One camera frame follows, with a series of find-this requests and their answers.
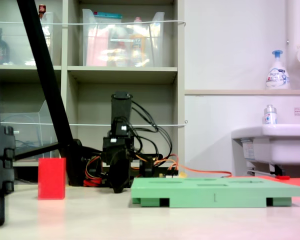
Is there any black servo wire bundle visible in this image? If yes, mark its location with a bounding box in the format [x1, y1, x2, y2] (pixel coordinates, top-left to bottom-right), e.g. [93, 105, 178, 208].
[131, 99, 173, 161]

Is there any thick black tripod leg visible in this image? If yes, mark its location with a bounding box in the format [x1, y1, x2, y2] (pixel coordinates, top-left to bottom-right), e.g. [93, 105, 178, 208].
[16, 0, 85, 187]

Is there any white foam soap dispenser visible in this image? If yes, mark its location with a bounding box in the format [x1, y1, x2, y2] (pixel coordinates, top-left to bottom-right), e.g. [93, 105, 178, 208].
[265, 49, 291, 90]

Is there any green circuit board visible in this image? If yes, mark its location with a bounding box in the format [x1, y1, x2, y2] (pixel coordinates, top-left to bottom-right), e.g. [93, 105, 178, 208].
[157, 171, 180, 179]

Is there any clear bin with bottles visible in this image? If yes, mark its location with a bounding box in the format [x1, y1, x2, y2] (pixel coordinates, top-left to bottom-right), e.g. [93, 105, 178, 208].
[0, 11, 55, 66]

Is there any thin black tripod brace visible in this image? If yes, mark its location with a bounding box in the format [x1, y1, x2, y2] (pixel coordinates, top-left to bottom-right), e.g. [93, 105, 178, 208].
[13, 141, 62, 161]

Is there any white wall pipe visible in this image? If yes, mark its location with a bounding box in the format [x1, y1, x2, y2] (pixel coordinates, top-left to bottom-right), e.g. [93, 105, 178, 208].
[286, 0, 300, 90]

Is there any red square block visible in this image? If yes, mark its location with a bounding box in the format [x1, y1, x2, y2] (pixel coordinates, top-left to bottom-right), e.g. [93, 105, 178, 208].
[37, 157, 67, 201]

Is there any beige shelf unit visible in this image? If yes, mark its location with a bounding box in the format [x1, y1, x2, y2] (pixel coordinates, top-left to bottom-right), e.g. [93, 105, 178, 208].
[0, 0, 186, 185]

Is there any green shape sorting board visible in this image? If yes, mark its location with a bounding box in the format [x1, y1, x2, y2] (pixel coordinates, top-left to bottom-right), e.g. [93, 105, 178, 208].
[130, 176, 300, 209]

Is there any white shelf cord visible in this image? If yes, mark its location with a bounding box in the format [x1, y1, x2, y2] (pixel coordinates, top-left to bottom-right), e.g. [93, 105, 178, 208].
[0, 119, 190, 127]

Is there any orange label bottle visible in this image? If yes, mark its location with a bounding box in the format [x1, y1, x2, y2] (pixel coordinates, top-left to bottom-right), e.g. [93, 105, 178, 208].
[129, 16, 148, 67]

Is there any clear bin with cables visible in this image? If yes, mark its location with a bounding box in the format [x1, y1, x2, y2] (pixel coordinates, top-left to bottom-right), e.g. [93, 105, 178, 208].
[0, 99, 60, 162]

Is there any black notched tripod leg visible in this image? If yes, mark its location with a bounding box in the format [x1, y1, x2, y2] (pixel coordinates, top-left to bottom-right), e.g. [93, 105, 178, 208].
[0, 0, 16, 227]

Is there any dark liquor bottle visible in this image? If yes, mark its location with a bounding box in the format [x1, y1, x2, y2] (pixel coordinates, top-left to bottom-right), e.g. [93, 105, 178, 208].
[0, 27, 11, 65]

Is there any clear bin with supplies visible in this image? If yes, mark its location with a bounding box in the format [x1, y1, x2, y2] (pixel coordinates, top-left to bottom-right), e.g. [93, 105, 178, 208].
[81, 8, 166, 68]

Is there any long orange wire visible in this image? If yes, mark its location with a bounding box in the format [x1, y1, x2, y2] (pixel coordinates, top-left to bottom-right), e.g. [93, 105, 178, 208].
[174, 163, 233, 179]

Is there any red base clamp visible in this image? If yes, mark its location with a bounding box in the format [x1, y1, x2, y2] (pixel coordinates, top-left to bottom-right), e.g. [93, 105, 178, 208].
[83, 177, 103, 187]

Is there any white sink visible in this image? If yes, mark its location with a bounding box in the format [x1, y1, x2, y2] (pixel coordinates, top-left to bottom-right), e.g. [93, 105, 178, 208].
[231, 123, 300, 176]

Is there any small clear sanitizer bottle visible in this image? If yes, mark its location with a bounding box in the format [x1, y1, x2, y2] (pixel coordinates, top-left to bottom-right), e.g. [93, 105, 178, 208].
[263, 104, 278, 125]

